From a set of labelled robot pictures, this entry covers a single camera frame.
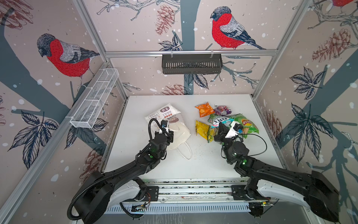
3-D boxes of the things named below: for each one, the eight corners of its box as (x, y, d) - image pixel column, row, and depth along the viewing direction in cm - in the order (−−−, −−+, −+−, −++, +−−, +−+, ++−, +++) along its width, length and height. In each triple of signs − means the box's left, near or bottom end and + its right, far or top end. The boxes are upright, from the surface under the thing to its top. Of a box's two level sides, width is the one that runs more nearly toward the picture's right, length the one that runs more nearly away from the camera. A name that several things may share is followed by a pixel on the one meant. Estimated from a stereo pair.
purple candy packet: (216, 118, 107) (218, 112, 102) (213, 111, 111) (215, 106, 106) (229, 116, 108) (231, 110, 103) (225, 109, 113) (227, 104, 107)
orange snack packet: (200, 117, 107) (200, 114, 104) (195, 108, 113) (195, 105, 110) (213, 113, 110) (214, 110, 107) (207, 104, 116) (208, 101, 113)
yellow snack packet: (191, 133, 98) (191, 130, 95) (195, 123, 103) (195, 120, 100) (206, 139, 95) (207, 136, 92) (210, 128, 100) (211, 125, 97)
